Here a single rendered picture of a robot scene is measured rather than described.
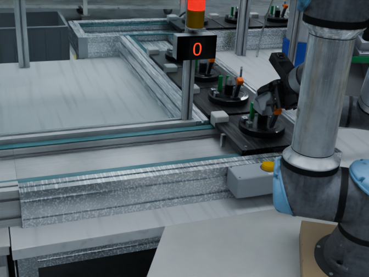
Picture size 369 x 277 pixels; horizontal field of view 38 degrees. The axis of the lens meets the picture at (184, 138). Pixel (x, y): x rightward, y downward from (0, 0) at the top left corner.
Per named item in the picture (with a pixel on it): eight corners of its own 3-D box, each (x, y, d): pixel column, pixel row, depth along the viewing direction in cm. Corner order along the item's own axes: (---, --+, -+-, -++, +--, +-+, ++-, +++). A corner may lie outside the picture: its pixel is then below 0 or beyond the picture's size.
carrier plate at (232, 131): (316, 148, 158) (317, 141, 157) (241, 156, 150) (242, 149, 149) (277, 116, 178) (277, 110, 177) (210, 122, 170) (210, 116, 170)
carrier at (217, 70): (243, 89, 200) (246, 57, 195) (182, 94, 192) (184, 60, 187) (218, 70, 221) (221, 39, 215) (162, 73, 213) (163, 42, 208)
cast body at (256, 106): (275, 115, 159) (278, 92, 156) (262, 116, 157) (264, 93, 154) (262, 104, 166) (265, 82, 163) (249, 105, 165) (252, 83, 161)
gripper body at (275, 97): (269, 112, 149) (290, 101, 138) (264, 83, 151) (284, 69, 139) (294, 110, 152) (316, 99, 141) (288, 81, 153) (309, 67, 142)
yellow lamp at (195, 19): (206, 28, 153) (207, 11, 151) (189, 29, 152) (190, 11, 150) (200, 24, 158) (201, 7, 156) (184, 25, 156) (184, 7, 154)
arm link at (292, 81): (292, 62, 135) (320, 61, 138) (284, 68, 140) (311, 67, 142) (298, 91, 134) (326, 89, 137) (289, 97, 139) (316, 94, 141)
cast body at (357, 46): (369, 61, 156) (379, 42, 151) (356, 61, 155) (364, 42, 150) (360, 42, 161) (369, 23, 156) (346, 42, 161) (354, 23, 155)
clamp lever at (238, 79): (238, 98, 179) (244, 80, 173) (233, 98, 178) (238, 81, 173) (234, 90, 181) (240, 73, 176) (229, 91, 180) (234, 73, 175)
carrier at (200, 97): (274, 115, 179) (279, 79, 174) (207, 121, 172) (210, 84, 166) (244, 90, 200) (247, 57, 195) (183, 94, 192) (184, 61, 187)
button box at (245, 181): (306, 188, 146) (310, 169, 143) (236, 199, 139) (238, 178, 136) (294, 176, 152) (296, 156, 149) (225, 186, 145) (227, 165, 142)
